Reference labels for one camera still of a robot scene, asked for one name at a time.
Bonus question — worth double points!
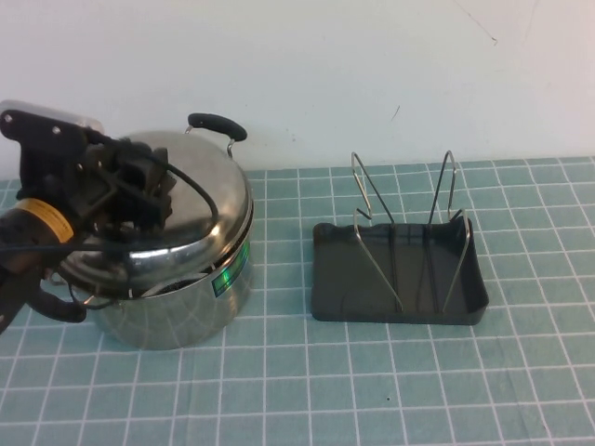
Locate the stainless steel pot black handles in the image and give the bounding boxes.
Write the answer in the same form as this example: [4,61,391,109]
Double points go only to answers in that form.
[39,112,256,352]

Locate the black tray wire lid rack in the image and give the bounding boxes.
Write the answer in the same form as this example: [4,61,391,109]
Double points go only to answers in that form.
[310,150,490,329]

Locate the green white grid tablecloth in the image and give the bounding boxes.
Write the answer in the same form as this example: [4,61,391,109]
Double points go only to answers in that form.
[0,156,595,446]

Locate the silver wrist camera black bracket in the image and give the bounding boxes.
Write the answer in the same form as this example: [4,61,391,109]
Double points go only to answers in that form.
[0,98,103,150]

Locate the stainless steel lid black knob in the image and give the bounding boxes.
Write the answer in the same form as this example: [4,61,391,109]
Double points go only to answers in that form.
[59,129,256,298]

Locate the black camera cable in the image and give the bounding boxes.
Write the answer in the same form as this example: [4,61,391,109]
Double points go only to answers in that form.
[64,132,220,310]

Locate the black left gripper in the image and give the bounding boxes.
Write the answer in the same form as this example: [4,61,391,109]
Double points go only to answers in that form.
[17,133,176,239]

